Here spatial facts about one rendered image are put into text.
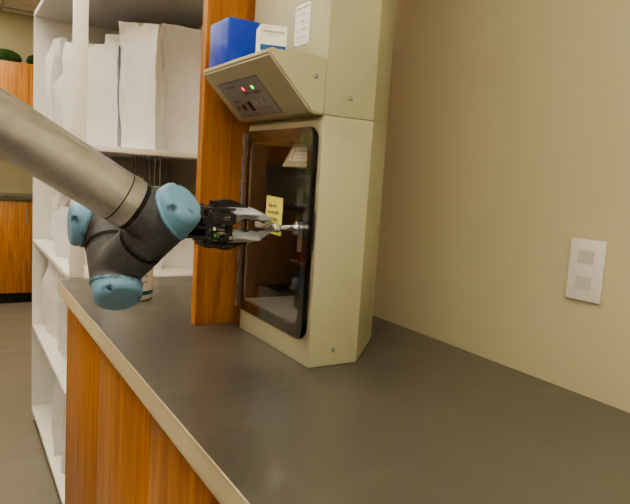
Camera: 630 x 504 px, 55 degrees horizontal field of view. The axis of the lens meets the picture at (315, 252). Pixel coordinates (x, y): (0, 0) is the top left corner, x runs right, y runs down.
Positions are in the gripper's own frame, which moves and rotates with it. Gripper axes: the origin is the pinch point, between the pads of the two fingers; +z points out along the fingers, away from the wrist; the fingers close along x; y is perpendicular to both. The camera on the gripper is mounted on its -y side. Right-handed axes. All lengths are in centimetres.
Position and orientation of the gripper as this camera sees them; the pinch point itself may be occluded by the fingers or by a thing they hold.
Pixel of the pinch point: (262, 225)
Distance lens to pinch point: 117.3
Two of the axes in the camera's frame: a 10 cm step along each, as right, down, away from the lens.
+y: 4.9, 1.4, -8.6
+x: 0.6, -9.9, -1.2
